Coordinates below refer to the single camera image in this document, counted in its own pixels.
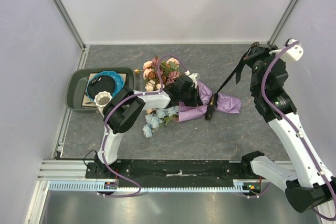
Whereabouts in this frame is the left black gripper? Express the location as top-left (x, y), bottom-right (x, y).
top-left (179, 86), bottom-right (203, 108)

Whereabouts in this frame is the dusty pink rose stem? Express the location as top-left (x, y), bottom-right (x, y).
top-left (152, 57), bottom-right (181, 86)

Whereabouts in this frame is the cream rose stem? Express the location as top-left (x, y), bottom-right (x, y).
top-left (144, 81), bottom-right (163, 116)

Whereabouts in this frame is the purple pink wrapping paper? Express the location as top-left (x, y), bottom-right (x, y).
top-left (178, 81), bottom-right (242, 122)

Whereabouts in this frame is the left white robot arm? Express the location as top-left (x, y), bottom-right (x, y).
top-left (97, 73), bottom-right (203, 178)

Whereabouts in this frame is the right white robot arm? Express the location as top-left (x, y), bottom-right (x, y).
top-left (240, 40), bottom-right (335, 212)

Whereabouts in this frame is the white ribbed ceramic vase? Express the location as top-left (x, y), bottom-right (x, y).
top-left (94, 91), bottom-right (112, 115)

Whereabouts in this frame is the brown orange flower stem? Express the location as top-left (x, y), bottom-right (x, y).
top-left (143, 68), bottom-right (167, 84)

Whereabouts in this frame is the blue hydrangea stem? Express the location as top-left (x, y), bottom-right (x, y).
top-left (142, 106), bottom-right (179, 138)

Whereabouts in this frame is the peach flower stem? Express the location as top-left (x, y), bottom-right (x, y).
top-left (133, 60), bottom-right (154, 77)

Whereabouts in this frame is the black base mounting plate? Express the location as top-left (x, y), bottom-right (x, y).
top-left (86, 159), bottom-right (256, 180)

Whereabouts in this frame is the dark green plastic tray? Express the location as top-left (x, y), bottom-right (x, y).
top-left (66, 67), bottom-right (135, 112)

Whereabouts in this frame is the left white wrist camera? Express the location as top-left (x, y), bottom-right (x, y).
top-left (184, 70), bottom-right (200, 86)

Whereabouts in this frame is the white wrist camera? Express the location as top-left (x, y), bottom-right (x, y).
top-left (184, 70), bottom-right (200, 86)
top-left (269, 38), bottom-right (303, 62)

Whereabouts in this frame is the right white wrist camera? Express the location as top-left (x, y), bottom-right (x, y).
top-left (269, 38), bottom-right (303, 62)

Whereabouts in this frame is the light blue cable duct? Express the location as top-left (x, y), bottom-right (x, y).
top-left (49, 180), bottom-right (250, 193)

